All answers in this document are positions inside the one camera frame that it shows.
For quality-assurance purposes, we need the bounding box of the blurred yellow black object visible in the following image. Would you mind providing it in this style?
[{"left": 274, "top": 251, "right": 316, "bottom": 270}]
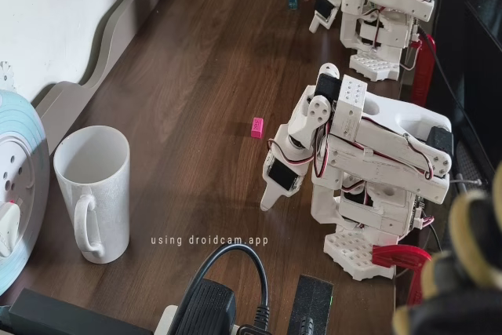
[{"left": 391, "top": 162, "right": 502, "bottom": 335}]

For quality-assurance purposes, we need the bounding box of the red clamp under leader arm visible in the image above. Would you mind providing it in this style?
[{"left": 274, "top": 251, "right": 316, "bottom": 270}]
[{"left": 409, "top": 32, "right": 438, "bottom": 107}]

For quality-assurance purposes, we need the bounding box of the black power adapter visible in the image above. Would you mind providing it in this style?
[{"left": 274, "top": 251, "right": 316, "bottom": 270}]
[{"left": 170, "top": 279, "right": 238, "bottom": 335}]

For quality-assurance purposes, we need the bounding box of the red clamp under follower arm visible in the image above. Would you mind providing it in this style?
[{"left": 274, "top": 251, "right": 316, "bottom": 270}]
[{"left": 371, "top": 244, "right": 433, "bottom": 307}]

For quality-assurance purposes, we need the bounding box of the thin black cable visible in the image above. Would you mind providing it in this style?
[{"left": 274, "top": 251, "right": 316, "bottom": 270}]
[{"left": 416, "top": 25, "right": 489, "bottom": 187}]

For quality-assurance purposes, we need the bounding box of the grey wavy wooden board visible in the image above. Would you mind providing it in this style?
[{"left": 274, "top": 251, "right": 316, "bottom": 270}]
[{"left": 31, "top": 0, "right": 184, "bottom": 144}]

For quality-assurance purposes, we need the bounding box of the thick black power cable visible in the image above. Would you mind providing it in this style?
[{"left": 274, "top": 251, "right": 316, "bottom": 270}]
[{"left": 187, "top": 243, "right": 272, "bottom": 335}]

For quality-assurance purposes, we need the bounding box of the white power strip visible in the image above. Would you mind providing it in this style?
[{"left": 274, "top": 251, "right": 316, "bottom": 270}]
[{"left": 155, "top": 304, "right": 182, "bottom": 335}]

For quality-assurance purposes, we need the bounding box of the tall white ceramic mug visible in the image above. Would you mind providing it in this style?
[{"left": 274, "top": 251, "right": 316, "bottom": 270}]
[{"left": 53, "top": 126, "right": 131, "bottom": 264}]

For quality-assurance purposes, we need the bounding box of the black box with green LED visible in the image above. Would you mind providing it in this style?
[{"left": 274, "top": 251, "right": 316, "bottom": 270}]
[{"left": 288, "top": 274, "right": 335, "bottom": 335}]

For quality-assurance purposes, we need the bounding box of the long black bar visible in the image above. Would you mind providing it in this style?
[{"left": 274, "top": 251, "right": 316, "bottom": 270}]
[{"left": 7, "top": 287, "right": 155, "bottom": 335}]

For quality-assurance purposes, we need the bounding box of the light blue cable reel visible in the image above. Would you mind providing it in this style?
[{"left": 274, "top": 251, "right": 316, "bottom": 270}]
[{"left": 0, "top": 89, "right": 51, "bottom": 293}]

